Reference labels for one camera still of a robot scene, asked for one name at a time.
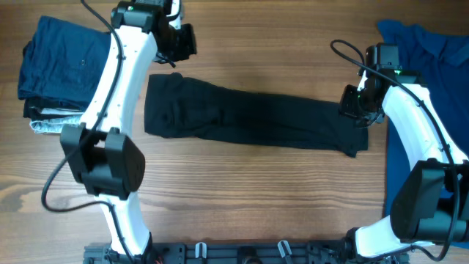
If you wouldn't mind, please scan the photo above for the black polo shirt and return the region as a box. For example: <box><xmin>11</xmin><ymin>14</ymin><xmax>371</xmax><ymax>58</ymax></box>
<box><xmin>144</xmin><ymin>73</ymin><xmax>369</xmax><ymax>158</ymax></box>

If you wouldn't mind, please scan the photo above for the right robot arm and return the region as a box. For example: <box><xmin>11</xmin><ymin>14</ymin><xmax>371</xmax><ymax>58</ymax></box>
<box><xmin>341</xmin><ymin>71</ymin><xmax>468</xmax><ymax>260</ymax></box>

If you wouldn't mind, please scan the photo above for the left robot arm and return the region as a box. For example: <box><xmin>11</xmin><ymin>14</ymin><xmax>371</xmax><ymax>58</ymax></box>
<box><xmin>60</xmin><ymin>1</ymin><xmax>196</xmax><ymax>263</ymax></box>

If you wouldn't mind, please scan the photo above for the folded navy blue shirt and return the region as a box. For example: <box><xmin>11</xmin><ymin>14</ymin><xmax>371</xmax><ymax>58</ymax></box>
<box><xmin>18</xmin><ymin>16</ymin><xmax>111</xmax><ymax>110</ymax></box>

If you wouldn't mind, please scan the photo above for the folded light grey garment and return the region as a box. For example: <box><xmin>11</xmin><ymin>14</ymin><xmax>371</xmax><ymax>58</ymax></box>
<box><xmin>26</xmin><ymin>107</ymin><xmax>83</xmax><ymax>134</ymax></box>

